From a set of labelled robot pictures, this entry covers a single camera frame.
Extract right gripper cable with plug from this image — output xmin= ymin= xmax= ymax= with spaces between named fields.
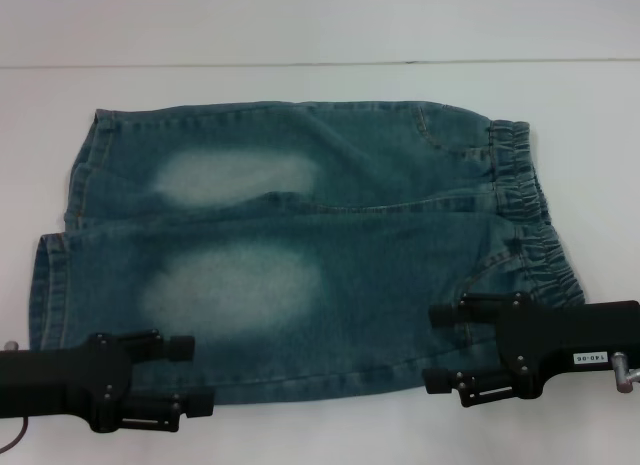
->
xmin=611 ymin=351 xmax=640 ymax=395

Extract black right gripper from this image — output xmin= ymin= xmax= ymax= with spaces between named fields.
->
xmin=422 ymin=290 xmax=640 ymax=409

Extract left gripper cable with plug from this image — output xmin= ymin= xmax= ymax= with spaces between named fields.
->
xmin=2 ymin=339 xmax=33 ymax=439

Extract gripper cable with plug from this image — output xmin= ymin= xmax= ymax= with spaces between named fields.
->
xmin=2 ymin=339 xmax=33 ymax=439
xmin=611 ymin=351 xmax=640 ymax=395

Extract blue denim shorts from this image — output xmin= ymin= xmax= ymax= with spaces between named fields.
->
xmin=27 ymin=100 xmax=587 ymax=405

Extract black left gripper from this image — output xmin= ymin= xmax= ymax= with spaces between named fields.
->
xmin=0 ymin=328 xmax=217 ymax=433

